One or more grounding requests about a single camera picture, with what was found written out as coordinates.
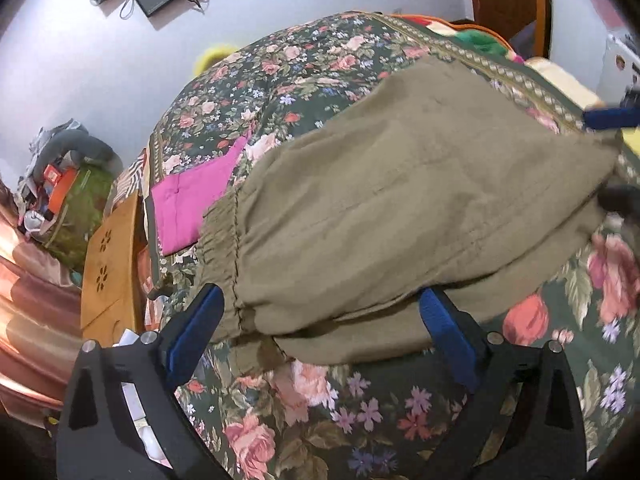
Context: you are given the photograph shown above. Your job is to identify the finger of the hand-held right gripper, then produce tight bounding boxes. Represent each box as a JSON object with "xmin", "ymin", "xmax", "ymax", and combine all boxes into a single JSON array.
[
  {"xmin": 597, "ymin": 184, "xmax": 640, "ymax": 217},
  {"xmin": 582, "ymin": 105, "xmax": 640, "ymax": 132}
]

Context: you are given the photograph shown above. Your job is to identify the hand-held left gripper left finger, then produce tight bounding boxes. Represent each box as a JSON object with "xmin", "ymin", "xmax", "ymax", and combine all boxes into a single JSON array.
[{"xmin": 54, "ymin": 284, "xmax": 236, "ymax": 480}]

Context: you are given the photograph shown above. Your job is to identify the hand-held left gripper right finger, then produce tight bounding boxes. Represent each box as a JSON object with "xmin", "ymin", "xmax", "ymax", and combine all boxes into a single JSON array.
[{"xmin": 417, "ymin": 287, "xmax": 588, "ymax": 480}]

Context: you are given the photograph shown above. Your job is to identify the olive green pants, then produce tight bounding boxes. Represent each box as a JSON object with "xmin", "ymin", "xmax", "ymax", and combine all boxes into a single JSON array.
[{"xmin": 192, "ymin": 55, "xmax": 621, "ymax": 366}]

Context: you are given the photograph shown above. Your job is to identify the white appliance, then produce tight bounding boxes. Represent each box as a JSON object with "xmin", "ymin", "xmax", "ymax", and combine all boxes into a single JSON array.
[{"xmin": 605, "ymin": 32, "xmax": 640, "ymax": 96}]

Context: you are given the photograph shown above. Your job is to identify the wooden folding table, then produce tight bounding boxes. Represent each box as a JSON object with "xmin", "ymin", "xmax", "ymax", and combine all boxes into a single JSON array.
[{"xmin": 80, "ymin": 192, "xmax": 146, "ymax": 336}]

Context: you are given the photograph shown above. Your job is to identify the pink cloth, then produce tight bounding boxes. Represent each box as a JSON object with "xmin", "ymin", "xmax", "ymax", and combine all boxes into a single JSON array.
[{"xmin": 151, "ymin": 135, "xmax": 251, "ymax": 257}]

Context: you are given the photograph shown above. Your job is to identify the green storage bag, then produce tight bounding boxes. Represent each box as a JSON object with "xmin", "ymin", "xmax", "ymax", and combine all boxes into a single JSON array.
[{"xmin": 42, "ymin": 167, "xmax": 118, "ymax": 273}]

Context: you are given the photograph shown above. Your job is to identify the pink curtain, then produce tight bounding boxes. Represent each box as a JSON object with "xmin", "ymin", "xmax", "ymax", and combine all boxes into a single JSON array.
[{"xmin": 0, "ymin": 195, "xmax": 86, "ymax": 426}]

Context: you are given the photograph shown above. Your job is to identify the striped cloth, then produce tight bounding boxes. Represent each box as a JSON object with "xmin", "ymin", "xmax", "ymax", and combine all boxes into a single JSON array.
[{"xmin": 111, "ymin": 152, "xmax": 151, "ymax": 202}]

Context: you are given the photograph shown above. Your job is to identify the orange box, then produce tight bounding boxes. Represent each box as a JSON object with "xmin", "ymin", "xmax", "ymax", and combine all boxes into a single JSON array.
[{"xmin": 42, "ymin": 165, "xmax": 78, "ymax": 211}]

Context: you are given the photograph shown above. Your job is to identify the grey cloth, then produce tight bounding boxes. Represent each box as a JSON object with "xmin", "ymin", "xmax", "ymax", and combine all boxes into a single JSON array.
[{"xmin": 47, "ymin": 130, "xmax": 123, "ymax": 171}]

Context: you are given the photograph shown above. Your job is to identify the floral bedspread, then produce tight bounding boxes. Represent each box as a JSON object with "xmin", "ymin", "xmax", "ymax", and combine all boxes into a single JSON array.
[{"xmin": 142, "ymin": 10, "xmax": 640, "ymax": 480}]

